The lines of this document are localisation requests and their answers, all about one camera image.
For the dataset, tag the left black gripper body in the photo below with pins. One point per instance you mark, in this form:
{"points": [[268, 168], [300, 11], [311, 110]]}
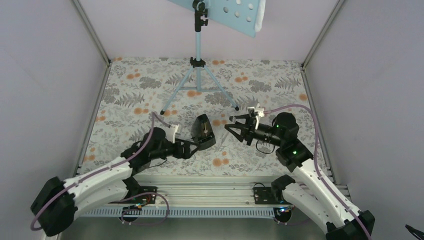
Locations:
{"points": [[177, 153]]}

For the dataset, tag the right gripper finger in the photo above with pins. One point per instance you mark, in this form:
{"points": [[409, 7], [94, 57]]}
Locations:
{"points": [[238, 130], [241, 119]]}

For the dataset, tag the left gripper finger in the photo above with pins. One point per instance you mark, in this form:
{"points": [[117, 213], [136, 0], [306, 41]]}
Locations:
{"points": [[184, 142], [193, 148]]}

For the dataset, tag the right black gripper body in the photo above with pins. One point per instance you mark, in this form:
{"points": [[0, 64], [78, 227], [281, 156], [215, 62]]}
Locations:
{"points": [[249, 131]]}

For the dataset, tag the black metronome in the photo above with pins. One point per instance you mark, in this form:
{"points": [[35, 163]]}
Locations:
{"points": [[202, 133]]}

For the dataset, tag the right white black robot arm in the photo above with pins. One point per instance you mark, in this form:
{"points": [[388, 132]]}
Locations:
{"points": [[326, 206]]}

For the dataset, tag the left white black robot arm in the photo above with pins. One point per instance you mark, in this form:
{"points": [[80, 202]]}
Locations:
{"points": [[60, 202]]}

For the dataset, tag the floral patterned table mat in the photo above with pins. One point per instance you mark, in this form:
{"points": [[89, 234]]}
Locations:
{"points": [[137, 86]]}

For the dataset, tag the white sheet music paper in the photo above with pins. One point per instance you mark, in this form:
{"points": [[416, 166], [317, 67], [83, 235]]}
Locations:
{"points": [[260, 15]]}

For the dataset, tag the black object at corner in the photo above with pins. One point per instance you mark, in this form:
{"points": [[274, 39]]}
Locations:
{"points": [[415, 232]]}

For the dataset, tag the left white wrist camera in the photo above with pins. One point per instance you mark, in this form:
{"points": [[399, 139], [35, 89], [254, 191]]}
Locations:
{"points": [[171, 132]]}

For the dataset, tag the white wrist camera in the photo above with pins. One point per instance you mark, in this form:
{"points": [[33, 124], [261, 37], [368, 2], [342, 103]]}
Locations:
{"points": [[171, 132], [256, 112]]}

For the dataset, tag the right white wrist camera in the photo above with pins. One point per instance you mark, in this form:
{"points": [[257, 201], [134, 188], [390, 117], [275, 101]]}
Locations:
{"points": [[256, 112]]}

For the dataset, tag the aluminium mounting rail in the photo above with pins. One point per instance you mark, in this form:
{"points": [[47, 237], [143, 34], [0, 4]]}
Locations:
{"points": [[199, 196]]}

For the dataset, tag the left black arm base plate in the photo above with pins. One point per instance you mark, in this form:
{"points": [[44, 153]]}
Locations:
{"points": [[142, 195]]}

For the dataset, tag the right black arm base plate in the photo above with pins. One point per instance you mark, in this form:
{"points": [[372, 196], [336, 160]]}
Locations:
{"points": [[267, 196]]}

